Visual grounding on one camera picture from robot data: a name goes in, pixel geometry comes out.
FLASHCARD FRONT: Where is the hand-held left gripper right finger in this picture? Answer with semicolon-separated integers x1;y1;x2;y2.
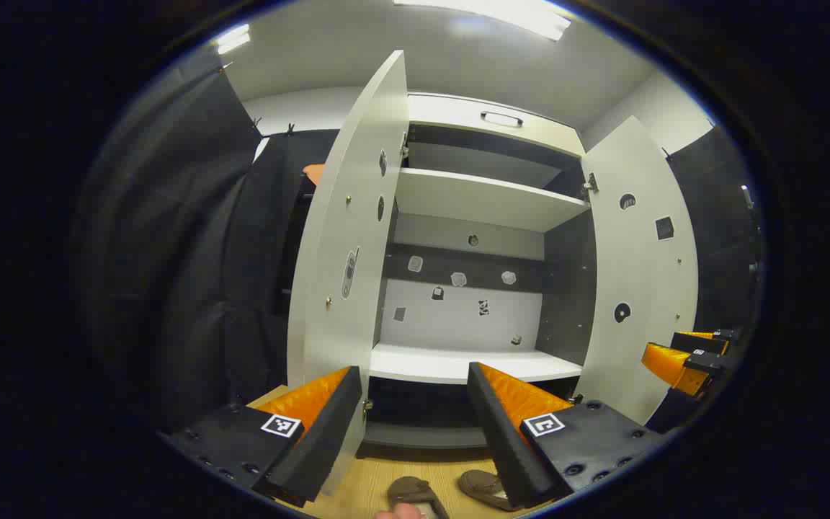
466;362;666;511

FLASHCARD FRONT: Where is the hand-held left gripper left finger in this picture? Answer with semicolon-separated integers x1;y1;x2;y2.
159;366;364;509

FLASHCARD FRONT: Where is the brown fuzzy shoe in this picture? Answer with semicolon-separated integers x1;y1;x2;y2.
386;476;450;519
457;469;525;512

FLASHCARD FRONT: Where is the white shoe cabinet door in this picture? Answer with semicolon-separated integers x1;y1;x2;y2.
575;115;699;426
287;50;410;498

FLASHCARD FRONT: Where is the white shoe cabinet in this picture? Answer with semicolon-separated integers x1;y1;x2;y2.
368;92;597;451

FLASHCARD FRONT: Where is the white cabinet shelf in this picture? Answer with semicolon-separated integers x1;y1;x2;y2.
395;168;591;233

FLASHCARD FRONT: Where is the black backdrop cloth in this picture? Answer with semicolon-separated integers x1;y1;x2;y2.
76;61;344;433
664;123;765;340

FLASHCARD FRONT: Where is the ceiling light panel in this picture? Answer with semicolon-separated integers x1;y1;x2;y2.
393;0;572;42
215;24;251;56

